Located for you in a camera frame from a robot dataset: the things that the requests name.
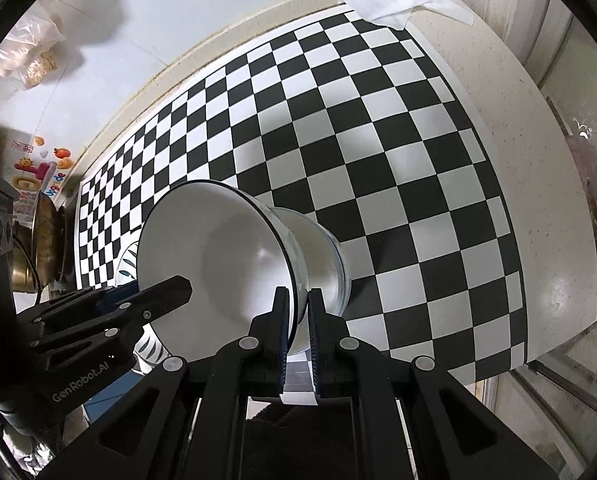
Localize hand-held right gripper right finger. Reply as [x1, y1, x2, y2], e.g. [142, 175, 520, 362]
[306, 287, 559, 480]

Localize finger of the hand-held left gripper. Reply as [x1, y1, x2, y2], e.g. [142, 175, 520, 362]
[28, 275, 194, 361]
[16, 284, 142, 331]

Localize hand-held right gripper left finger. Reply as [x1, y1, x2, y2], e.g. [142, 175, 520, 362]
[96, 286, 292, 480]

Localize white plate dark stripes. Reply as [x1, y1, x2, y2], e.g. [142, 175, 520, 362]
[114, 242, 172, 376]

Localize white bowl dark rim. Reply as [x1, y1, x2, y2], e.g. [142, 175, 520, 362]
[136, 180, 352, 366]

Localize dark frying pan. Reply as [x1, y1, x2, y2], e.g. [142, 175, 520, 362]
[31, 192, 76, 291]

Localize steel pot with lid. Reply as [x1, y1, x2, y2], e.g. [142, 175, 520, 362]
[9, 220, 42, 295]

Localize person's dark pants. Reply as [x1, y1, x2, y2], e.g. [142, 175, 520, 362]
[243, 402, 359, 480]

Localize black white checkered mat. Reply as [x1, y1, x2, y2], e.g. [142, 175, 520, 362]
[78, 2, 529, 406]

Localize plastic bag of brown nuts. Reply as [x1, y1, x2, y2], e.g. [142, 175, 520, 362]
[21, 47, 59, 89]

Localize clear plastic bag of eggs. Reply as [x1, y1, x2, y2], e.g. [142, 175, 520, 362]
[0, 7, 66, 81]

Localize glass sliding door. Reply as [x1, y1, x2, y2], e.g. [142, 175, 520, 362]
[523, 0, 597, 466]

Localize white paper towel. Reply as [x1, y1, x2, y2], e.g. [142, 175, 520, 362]
[343, 0, 475, 32]

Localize colourful wall stickers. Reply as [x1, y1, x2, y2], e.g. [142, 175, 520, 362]
[8, 135, 74, 221]

